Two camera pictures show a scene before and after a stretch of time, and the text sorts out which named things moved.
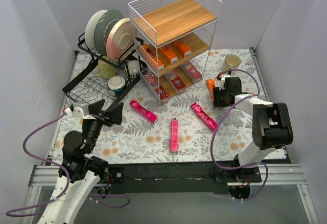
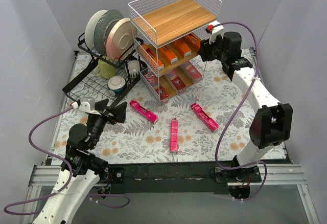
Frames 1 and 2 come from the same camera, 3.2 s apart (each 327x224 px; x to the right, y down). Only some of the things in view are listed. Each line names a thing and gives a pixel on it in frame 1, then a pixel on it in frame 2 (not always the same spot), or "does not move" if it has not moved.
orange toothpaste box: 211,83 to 194,40
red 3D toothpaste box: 193,74 does not move
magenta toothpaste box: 208,122 does not move
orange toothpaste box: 169,54 does not move
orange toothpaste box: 183,48 does not move
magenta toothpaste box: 147,114 does not move
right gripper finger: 217,96 to 204,45
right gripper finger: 226,100 to 211,52
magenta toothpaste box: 174,136 does not move
